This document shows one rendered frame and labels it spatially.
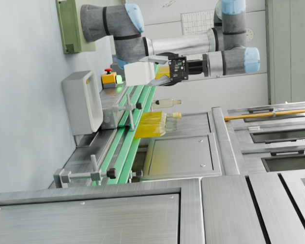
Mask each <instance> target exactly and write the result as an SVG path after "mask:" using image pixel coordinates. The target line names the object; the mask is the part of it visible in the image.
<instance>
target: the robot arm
mask: <svg viewBox="0 0 305 244"><path fill-rule="evenodd" d="M80 20H81V26H82V31H83V34H84V37H85V39H86V40H87V42H95V41H97V40H99V39H101V38H103V37H106V36H111V35H113V39H114V46H115V52H116V59H117V64H118V67H119V68H121V69H123V70H124V65H127V64H131V63H135V62H152V63H153V62H158V63H159V64H165V63H166V62H167V61H169V60H171V61H169V62H168V64H169V71H170V73H169V74H170V77H168V76H167V75H163V76H161V77H160V78H159V79H153V80H152V81H150V82H149V83H148V84H144V85H145V86H173V85H175V84H177V83H178V82H181V81H183V80H188V79H189V78H188V75H198V74H201V73H202V72H203V73H204V77H208V76H209V75H210V77H213V76H216V78H220V76H219V75H221V76H227V75H235V74H245V73H247V74H249V73H252V72H257V71H258V70H259V67H260V58H259V51H258V49H257V48H255V47H252V48H249V47H247V37H246V4H245V0H219V1H218V3H217V4H216V7H215V10H214V16H213V26H214V27H213V28H209V29H208V30H207V31H206V32H203V33H196V34H189V35H182V36H174V37H167V38H160V39H153V40H150V39H149V38H147V37H141V33H143V32H144V22H143V17H142V14H141V11H140V8H139V7H138V5H136V4H134V3H132V4H127V3H126V4H122V5H113V6H106V7H101V6H96V5H91V4H83V5H82V6H81V11H80ZM201 53H203V54H202V60H187V57H186V56H188V55H195V54H201ZM204 53H208V54H204Z"/></svg>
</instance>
